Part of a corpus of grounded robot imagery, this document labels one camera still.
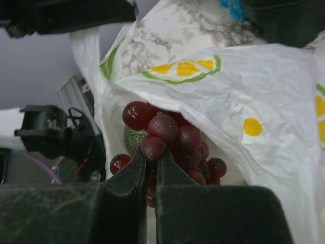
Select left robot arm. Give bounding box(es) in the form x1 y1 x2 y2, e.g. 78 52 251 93
1 1 138 184

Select green fake melon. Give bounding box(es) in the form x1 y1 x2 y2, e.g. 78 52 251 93
123 126 148 155

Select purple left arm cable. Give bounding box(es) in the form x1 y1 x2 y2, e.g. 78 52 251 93
20 149 64 185

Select white plastic bag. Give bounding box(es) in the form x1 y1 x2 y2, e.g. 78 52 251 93
70 24 324 243

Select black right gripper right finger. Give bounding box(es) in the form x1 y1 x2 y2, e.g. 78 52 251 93
156 149 294 244

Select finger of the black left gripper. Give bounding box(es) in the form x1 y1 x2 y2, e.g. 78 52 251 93
1 0 138 38

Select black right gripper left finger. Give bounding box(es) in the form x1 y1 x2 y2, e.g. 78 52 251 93
1 149 147 243

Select dark red fake grapes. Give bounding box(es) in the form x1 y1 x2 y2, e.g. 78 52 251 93
99 101 227 211

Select black toolbox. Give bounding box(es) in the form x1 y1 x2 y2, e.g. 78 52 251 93
219 0 325 48

